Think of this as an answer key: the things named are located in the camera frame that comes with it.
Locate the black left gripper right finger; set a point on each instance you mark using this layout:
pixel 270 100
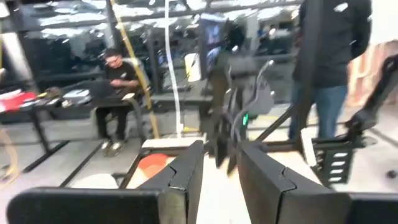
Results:
pixel 267 193

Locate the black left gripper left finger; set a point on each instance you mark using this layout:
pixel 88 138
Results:
pixel 183 186

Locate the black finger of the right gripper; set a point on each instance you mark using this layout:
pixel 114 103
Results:
pixel 221 152
pixel 232 161

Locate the black jointed stand arm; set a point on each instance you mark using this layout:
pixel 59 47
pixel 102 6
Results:
pixel 373 102

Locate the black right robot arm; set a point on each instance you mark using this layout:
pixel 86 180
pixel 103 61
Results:
pixel 248 71

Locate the orange bowl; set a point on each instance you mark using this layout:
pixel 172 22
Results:
pixel 154 165

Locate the white flat board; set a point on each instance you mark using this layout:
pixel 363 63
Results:
pixel 172 142

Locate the white paper sheet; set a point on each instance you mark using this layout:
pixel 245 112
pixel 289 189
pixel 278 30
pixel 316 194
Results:
pixel 192 67

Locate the white bowl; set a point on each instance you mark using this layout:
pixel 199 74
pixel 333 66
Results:
pixel 94 181

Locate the dark computer monitor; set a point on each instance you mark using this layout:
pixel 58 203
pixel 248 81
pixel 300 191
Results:
pixel 213 34

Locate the seated person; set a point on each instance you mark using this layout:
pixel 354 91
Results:
pixel 119 93

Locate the standing person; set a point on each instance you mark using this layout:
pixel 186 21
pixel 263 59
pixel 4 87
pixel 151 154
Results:
pixel 334 62

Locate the black laptop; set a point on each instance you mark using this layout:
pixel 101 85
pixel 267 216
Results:
pixel 102 88

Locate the black desk with metal legs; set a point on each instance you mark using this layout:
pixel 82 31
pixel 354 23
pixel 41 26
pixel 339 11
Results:
pixel 62 109

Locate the light wooden panel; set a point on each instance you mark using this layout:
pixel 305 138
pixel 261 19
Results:
pixel 367 74

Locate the red flat item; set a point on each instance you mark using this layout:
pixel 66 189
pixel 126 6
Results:
pixel 15 101

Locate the black diagonal frame brace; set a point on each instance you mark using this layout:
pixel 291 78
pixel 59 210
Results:
pixel 275 124

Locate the black rig frame post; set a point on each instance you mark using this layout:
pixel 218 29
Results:
pixel 309 77

